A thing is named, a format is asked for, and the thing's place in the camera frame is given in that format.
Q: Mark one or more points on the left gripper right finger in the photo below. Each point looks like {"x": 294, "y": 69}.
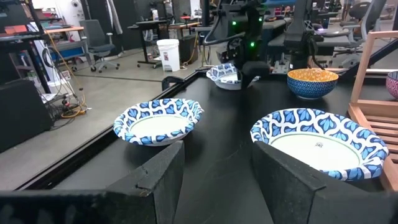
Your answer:
{"x": 289, "y": 193}

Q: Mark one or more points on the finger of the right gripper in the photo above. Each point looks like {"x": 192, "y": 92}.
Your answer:
{"x": 255, "y": 69}

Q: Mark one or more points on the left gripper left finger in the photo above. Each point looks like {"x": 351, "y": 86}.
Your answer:
{"x": 93, "y": 207}

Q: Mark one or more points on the blue white paper bowl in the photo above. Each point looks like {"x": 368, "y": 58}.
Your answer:
{"x": 314, "y": 149}
{"x": 158, "y": 126}
{"x": 222, "y": 73}

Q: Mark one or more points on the striped blue bowl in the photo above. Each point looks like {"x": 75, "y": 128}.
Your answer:
{"x": 393, "y": 85}

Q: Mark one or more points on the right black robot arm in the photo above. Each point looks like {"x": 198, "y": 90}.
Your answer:
{"x": 298, "y": 28}

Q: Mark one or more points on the wooden slatted shelf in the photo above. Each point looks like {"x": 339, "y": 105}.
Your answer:
{"x": 362, "y": 71}

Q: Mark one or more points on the black bin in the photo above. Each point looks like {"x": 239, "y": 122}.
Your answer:
{"x": 188, "y": 49}

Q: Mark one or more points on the white plastic bin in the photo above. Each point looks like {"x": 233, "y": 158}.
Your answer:
{"x": 169, "y": 54}

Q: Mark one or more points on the black table clamp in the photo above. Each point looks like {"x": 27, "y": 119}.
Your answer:
{"x": 171, "y": 81}

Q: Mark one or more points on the white bottle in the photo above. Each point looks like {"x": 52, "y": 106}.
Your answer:
{"x": 155, "y": 15}

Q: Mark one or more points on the black desk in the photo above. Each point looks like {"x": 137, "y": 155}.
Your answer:
{"x": 149, "y": 24}

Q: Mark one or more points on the black office chair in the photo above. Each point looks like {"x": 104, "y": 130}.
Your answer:
{"x": 357, "y": 11}

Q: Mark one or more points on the large black box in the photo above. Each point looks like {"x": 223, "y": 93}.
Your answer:
{"x": 21, "y": 115}

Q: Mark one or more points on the grey office chair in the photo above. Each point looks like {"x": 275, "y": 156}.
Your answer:
{"x": 94, "y": 37}

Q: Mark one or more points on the wooden top desk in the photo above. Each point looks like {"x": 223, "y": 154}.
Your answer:
{"x": 63, "y": 30}

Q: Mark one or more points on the black metal rack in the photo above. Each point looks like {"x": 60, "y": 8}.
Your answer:
{"x": 18, "y": 38}

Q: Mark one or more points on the orange box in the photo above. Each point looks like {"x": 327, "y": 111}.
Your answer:
{"x": 15, "y": 29}

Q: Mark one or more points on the black diagonal frame strut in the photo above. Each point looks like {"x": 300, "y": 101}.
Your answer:
{"x": 382, "y": 51}

